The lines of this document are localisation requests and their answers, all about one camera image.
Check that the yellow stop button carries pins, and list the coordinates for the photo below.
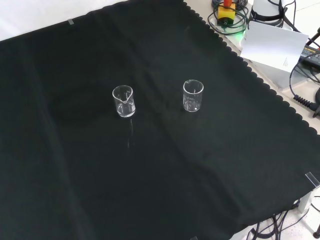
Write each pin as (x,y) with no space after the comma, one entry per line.
(226,13)

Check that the black power adapter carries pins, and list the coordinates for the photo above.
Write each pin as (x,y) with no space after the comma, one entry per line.
(311,56)

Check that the clear tape strip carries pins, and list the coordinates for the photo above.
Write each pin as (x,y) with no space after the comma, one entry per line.
(71,22)
(312,179)

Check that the clear glass beaker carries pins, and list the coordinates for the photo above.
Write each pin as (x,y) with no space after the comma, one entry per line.
(192,100)
(124,110)

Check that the black scalloped bench cloth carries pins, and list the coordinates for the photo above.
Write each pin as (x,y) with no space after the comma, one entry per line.
(75,155)

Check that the pale board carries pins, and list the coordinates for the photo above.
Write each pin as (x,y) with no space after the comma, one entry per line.
(272,45)

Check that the white table leg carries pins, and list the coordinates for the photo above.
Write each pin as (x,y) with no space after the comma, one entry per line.
(306,200)

